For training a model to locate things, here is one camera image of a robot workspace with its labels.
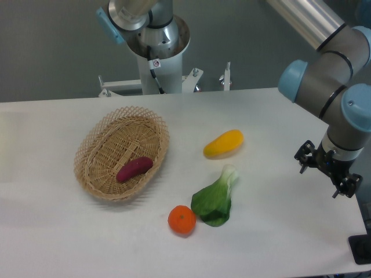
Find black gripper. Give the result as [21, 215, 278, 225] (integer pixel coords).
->
[294, 140, 363, 199]

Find purple sweet potato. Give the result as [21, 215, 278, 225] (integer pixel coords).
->
[116, 156, 153, 182]

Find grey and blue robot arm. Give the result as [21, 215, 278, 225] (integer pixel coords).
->
[96, 1, 370, 197]

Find woven wicker basket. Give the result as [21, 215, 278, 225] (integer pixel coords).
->
[74, 106, 169, 201]

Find black device at table corner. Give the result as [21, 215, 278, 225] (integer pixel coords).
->
[348, 235, 370, 265]

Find yellow mango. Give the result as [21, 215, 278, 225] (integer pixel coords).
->
[203, 129, 244, 159]

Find green bok choy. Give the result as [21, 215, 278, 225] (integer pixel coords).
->
[191, 164, 238, 227]

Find white metal table clamp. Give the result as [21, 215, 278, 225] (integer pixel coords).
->
[219, 61, 232, 91]

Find orange mandarin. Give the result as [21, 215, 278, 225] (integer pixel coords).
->
[168, 205, 196, 235]

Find black cable on pedestal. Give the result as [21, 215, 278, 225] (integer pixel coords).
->
[146, 45, 166, 95]

